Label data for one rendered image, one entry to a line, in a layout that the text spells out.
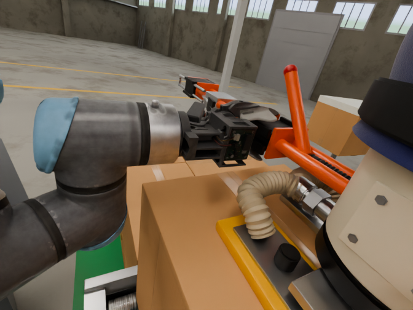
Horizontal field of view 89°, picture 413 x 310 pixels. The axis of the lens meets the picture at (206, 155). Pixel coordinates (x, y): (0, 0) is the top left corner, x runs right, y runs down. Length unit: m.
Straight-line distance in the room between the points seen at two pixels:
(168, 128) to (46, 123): 0.13
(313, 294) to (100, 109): 0.32
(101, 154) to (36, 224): 0.10
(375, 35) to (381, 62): 0.83
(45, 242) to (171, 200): 0.19
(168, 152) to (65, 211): 0.15
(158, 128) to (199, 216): 0.17
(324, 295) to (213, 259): 0.14
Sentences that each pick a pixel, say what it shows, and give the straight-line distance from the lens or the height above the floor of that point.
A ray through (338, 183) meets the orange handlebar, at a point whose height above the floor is 1.11.
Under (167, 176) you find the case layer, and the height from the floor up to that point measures 0.54.
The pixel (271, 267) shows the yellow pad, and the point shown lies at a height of 1.00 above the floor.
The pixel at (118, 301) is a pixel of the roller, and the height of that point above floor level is 0.55.
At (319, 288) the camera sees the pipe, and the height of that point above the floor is 1.03.
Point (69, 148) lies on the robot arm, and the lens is 0.28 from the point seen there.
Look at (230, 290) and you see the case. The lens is 0.31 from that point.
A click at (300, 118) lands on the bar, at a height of 1.16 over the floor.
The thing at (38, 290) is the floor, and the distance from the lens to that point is 1.52.
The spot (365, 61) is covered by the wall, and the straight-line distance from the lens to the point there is 9.13.
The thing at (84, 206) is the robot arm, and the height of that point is 1.03.
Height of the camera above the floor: 1.24
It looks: 28 degrees down
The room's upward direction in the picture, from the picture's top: 12 degrees clockwise
